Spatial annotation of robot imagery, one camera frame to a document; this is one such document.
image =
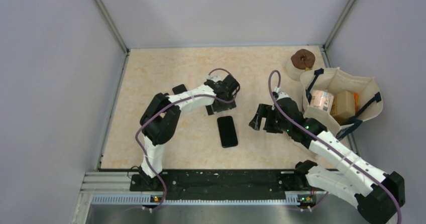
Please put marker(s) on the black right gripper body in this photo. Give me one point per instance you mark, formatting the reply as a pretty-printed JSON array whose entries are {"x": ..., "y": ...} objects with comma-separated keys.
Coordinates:
[{"x": 285, "y": 124}]

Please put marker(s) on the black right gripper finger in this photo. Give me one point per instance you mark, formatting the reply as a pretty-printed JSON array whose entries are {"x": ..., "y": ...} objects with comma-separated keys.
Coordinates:
[
  {"x": 261, "y": 113},
  {"x": 272, "y": 124}
]

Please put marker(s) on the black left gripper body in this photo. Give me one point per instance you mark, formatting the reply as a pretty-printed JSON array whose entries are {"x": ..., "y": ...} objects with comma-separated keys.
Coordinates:
[{"x": 229, "y": 97}]

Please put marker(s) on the blue-edged black phone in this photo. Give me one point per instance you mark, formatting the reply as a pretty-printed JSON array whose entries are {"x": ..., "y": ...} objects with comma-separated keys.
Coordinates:
[{"x": 227, "y": 132}]

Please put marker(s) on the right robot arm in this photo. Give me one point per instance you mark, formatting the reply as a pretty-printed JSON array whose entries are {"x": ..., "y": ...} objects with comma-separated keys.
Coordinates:
[{"x": 378, "y": 196}]

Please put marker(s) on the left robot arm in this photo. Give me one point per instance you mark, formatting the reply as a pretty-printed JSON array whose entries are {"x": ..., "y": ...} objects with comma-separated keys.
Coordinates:
[{"x": 159, "y": 121}]

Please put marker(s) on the pink patterned roll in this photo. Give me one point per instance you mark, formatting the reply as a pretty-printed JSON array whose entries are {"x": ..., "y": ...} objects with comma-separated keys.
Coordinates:
[{"x": 322, "y": 100}]

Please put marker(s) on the brown-topped paper roll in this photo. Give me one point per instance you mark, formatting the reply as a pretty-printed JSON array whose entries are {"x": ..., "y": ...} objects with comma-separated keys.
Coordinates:
[{"x": 301, "y": 61}]

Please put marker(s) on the cream canvas tote bag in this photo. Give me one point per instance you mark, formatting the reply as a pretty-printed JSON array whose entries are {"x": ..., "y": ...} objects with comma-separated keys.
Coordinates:
[{"x": 334, "y": 80}]

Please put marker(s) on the brown cardboard box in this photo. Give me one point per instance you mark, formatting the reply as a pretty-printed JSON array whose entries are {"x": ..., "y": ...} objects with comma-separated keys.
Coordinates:
[{"x": 343, "y": 106}]

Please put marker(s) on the orange item in bag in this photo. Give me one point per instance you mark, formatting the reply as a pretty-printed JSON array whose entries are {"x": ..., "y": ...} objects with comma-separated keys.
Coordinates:
[{"x": 356, "y": 98}]

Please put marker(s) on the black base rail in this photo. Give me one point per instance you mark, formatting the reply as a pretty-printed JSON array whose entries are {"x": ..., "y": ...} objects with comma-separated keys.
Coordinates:
[{"x": 225, "y": 184}]

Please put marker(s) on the aluminium frame rail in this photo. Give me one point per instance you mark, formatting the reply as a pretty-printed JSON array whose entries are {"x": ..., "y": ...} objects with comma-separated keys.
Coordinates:
[{"x": 105, "y": 197}]

